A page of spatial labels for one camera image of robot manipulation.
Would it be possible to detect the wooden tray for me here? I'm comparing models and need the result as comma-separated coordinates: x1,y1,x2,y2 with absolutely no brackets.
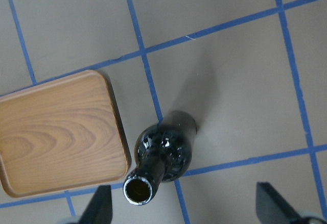
1,70,130,198

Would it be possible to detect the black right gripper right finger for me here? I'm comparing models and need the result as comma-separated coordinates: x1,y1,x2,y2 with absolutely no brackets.
255,182,302,224

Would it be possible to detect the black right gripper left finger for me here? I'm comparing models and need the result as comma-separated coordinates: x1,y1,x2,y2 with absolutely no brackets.
79,185,113,224

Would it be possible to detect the dark glass wine bottle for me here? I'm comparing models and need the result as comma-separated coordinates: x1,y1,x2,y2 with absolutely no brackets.
123,110,197,206

